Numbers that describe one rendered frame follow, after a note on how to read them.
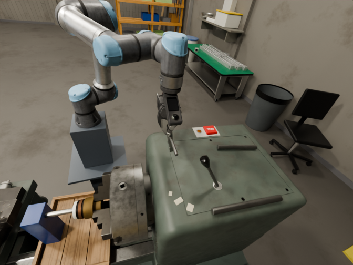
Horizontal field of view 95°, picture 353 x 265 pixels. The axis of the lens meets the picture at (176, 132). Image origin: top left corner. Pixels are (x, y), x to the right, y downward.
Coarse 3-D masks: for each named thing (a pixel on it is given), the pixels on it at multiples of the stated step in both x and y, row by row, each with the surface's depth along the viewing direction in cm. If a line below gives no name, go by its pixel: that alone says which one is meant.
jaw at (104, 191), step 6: (114, 168) 71; (102, 174) 69; (108, 174) 68; (102, 180) 68; (108, 180) 68; (102, 186) 68; (108, 186) 68; (96, 192) 68; (102, 192) 68; (108, 192) 68; (96, 198) 67; (102, 198) 68; (108, 198) 69
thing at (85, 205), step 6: (90, 198) 68; (78, 204) 66; (84, 204) 65; (90, 204) 66; (96, 204) 67; (102, 204) 72; (78, 210) 64; (84, 210) 64; (90, 210) 65; (78, 216) 64; (84, 216) 65; (90, 216) 65
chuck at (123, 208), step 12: (120, 168) 69; (132, 168) 69; (120, 180) 62; (132, 180) 63; (120, 192) 59; (132, 192) 60; (120, 204) 58; (132, 204) 58; (120, 216) 57; (132, 216) 58; (120, 228) 57; (132, 228) 58; (132, 240) 62
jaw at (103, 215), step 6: (96, 210) 66; (102, 210) 66; (108, 210) 66; (96, 216) 64; (102, 216) 64; (108, 216) 64; (96, 222) 65; (102, 222) 62; (108, 222) 62; (102, 228) 60; (108, 228) 60; (102, 234) 59; (108, 234) 59; (114, 240) 60; (120, 240) 61
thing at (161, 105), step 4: (160, 88) 55; (164, 88) 53; (180, 88) 55; (164, 92) 54; (168, 92) 53; (172, 92) 53; (176, 92) 54; (160, 96) 62; (160, 100) 59; (160, 104) 58; (164, 104) 58; (160, 108) 57; (164, 108) 58; (164, 112) 59; (164, 116) 60
